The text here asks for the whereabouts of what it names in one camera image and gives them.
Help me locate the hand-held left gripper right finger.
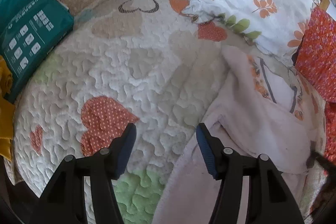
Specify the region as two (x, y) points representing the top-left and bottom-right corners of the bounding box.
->
(196, 123), (305, 224)

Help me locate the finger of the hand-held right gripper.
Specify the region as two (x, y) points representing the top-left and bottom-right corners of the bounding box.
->
(307, 152), (336, 177)

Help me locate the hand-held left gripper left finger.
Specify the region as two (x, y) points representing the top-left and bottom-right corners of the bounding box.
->
(29, 123), (137, 224)

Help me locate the pale pink baby garment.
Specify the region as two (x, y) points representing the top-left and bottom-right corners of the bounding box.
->
(152, 46), (327, 224)

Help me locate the heart patterned quilted blanket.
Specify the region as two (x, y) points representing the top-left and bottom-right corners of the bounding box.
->
(5, 0), (332, 224)

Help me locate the red floral cloth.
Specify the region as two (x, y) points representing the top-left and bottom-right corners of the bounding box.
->
(294, 7), (336, 161)

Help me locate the mustard yellow cloth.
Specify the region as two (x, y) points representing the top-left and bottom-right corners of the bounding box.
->
(0, 55), (16, 161)

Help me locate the teal plastic package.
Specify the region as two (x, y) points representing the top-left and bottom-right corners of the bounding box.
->
(0, 0), (75, 104)

